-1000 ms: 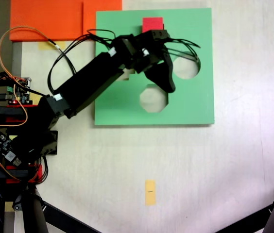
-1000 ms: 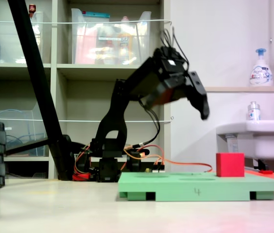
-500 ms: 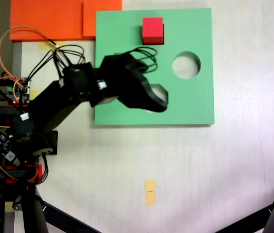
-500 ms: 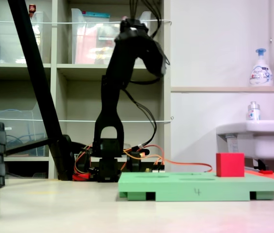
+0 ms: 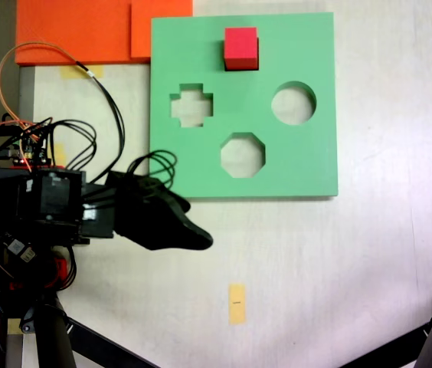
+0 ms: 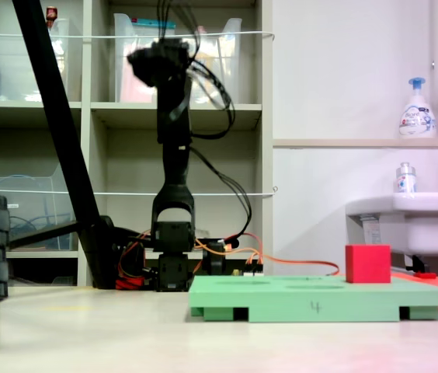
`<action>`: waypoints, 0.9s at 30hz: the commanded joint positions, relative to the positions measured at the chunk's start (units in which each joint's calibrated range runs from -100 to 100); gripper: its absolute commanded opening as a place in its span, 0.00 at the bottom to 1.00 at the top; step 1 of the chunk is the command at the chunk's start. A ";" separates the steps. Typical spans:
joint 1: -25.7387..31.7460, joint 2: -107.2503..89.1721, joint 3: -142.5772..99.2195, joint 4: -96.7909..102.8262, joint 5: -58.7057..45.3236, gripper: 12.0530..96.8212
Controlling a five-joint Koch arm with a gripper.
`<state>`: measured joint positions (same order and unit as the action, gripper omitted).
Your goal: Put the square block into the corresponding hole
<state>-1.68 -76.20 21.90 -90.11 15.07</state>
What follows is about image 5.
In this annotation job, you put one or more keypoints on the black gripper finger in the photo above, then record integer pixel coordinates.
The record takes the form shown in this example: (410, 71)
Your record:
(175, 203)
(177, 237)

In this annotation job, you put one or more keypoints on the red square block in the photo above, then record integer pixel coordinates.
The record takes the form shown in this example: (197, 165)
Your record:
(241, 48)

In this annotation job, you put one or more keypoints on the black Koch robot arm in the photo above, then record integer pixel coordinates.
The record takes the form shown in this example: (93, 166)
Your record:
(55, 195)

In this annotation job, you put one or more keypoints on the small orange flat block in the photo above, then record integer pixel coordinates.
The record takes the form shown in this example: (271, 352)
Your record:
(141, 30)

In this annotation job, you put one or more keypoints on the large orange flat block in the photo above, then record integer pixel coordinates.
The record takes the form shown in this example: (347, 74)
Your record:
(66, 30)

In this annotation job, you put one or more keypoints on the small yellow tape piece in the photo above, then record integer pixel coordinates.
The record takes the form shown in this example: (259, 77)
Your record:
(61, 153)

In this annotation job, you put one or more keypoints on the long yellow tape marker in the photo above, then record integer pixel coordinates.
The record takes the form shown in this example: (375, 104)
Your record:
(237, 304)

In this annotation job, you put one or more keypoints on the red printed base clamp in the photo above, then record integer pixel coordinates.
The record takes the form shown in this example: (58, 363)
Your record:
(40, 166)
(61, 268)

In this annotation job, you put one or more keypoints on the green black circuit board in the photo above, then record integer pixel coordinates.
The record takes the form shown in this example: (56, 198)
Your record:
(34, 151)

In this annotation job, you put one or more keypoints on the black circuit board with LED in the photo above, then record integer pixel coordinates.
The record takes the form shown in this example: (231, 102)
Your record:
(17, 247)

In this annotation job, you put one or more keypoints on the wide yellow tape piece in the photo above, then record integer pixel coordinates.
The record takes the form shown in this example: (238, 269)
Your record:
(69, 73)

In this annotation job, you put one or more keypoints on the green shape sorter board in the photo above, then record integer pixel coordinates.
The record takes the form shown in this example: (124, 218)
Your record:
(200, 57)

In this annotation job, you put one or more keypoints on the black tripod leg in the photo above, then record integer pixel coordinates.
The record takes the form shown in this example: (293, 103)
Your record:
(51, 337)

